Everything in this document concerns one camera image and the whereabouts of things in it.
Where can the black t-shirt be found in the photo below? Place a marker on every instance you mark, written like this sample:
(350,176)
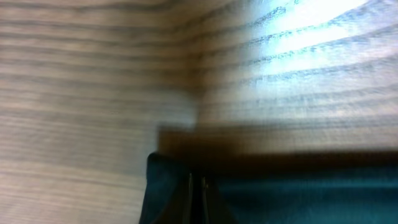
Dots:
(355,195)

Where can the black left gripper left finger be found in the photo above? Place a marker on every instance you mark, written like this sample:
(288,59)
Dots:
(178,210)

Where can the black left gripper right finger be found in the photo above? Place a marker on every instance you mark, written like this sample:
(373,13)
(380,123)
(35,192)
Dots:
(215,209)

